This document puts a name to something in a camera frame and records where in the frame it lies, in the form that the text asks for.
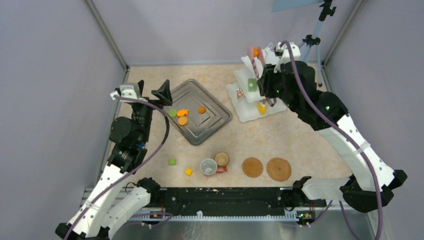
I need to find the orange flower cookie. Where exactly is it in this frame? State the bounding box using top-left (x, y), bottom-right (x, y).
top-left (176, 109), bottom-right (189, 118)

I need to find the green cake cube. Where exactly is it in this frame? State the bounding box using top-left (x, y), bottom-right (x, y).
top-left (247, 78), bottom-right (258, 93)

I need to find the yellow cheese cake wedge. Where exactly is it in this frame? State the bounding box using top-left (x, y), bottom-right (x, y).
top-left (256, 99), bottom-right (267, 116)

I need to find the brown round cookie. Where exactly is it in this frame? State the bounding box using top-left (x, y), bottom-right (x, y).
top-left (197, 106), bottom-right (207, 114)

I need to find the orange bear cookie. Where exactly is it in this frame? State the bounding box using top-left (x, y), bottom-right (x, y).
top-left (253, 47), bottom-right (259, 58)

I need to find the white strawberry cake slice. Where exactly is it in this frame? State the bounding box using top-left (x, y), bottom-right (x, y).
top-left (236, 88), bottom-right (244, 101)

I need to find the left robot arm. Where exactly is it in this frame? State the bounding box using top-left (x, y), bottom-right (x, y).
top-left (55, 79), bottom-right (173, 240)

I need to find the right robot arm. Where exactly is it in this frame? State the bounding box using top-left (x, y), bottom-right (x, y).
top-left (258, 41), bottom-right (408, 213)

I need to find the green macaron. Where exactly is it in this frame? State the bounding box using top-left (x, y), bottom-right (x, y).
top-left (168, 109), bottom-right (178, 118)

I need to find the orange round macaron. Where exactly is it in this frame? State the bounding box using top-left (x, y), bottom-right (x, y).
top-left (177, 116), bottom-right (189, 127)

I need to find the silver metal tray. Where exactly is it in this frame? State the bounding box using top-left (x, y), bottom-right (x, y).
top-left (163, 79), bottom-right (233, 146)

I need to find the white three-tier serving stand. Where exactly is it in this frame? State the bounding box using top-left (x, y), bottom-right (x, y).
top-left (226, 55), bottom-right (287, 123)

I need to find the yellow cube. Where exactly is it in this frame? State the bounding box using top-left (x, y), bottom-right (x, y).
top-left (184, 168), bottom-right (193, 177)

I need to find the grey-white cup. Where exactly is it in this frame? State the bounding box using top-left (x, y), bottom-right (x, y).
top-left (200, 158), bottom-right (218, 176)

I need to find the ribbed brown round coaster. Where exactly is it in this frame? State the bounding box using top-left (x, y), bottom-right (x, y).
top-left (266, 157), bottom-right (292, 182)

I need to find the light blue tripod stand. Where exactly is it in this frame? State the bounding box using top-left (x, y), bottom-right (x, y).
top-left (271, 0), bottom-right (337, 88)

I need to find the smooth brown round coaster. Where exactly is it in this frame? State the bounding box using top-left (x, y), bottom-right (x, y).
top-left (242, 157), bottom-right (264, 178)

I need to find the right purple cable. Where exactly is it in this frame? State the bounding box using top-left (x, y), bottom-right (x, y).
top-left (279, 40), bottom-right (384, 240)

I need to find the brown cup with red handle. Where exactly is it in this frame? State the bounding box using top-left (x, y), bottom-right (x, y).
top-left (214, 152), bottom-right (230, 174)

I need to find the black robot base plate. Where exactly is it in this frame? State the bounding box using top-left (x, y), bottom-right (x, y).
top-left (148, 187), bottom-right (327, 217)

